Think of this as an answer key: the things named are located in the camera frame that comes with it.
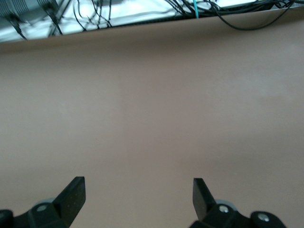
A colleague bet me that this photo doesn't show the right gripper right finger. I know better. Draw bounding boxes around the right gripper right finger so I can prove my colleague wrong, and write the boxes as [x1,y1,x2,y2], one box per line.
[190,178,285,228]

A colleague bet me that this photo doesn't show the black looped floor cable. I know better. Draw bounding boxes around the black looped floor cable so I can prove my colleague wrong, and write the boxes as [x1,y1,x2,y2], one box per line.
[212,3,292,31]

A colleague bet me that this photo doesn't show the black plug cable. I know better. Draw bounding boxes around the black plug cable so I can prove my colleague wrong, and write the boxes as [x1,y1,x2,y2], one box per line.
[8,13,27,40]
[44,2,64,36]

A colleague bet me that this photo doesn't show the teal cable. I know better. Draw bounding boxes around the teal cable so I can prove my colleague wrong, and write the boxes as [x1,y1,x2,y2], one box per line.
[192,0,200,19]

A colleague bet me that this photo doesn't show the brown table cover sheet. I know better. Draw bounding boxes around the brown table cover sheet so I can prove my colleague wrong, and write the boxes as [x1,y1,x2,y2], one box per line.
[0,6,304,228]

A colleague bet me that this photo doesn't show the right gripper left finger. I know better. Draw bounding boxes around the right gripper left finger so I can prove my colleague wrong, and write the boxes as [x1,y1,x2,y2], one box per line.
[0,176,86,228]

